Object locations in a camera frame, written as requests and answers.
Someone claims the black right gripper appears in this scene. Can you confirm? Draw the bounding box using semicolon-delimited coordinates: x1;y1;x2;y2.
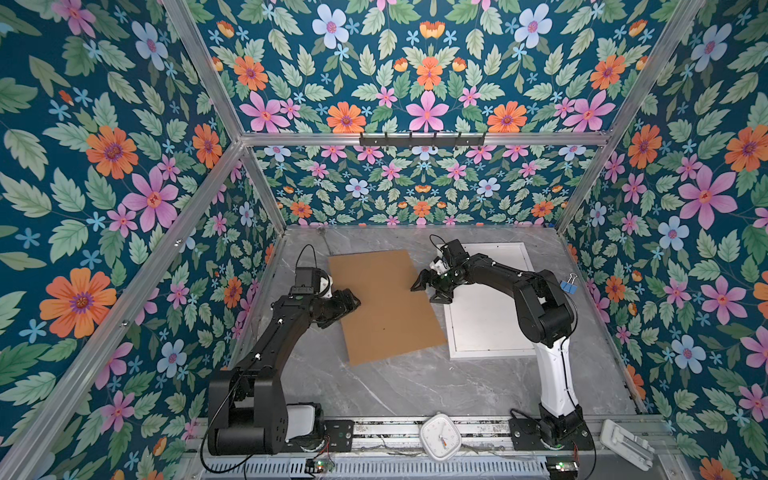
410;269;460;303

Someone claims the brown backing board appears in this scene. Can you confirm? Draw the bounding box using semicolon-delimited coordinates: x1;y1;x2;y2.
329;250;447;366

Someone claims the red printed photo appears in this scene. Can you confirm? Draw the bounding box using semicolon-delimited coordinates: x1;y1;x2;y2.
446;245;536;355

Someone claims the white picture frame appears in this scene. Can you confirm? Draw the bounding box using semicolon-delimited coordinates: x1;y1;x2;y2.
442;242;538;361

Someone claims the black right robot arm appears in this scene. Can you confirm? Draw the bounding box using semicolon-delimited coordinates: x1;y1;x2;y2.
410;240;586;449

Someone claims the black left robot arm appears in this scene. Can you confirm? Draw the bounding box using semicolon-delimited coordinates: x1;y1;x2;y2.
206;267;361;456

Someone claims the blue binder clip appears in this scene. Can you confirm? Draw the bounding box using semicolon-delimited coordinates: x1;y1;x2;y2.
560;273;578;295

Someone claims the white square clock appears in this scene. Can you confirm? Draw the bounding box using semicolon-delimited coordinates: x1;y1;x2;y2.
419;413;462;462

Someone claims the white plastic holder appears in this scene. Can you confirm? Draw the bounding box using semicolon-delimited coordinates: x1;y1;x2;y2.
600;419;655;471

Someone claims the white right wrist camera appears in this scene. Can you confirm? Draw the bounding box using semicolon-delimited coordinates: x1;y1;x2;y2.
430;256;451;276

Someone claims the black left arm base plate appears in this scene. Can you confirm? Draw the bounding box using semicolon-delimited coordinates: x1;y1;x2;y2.
281;419;355;454

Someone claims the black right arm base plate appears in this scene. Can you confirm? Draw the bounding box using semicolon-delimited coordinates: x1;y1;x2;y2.
508;418;595;452

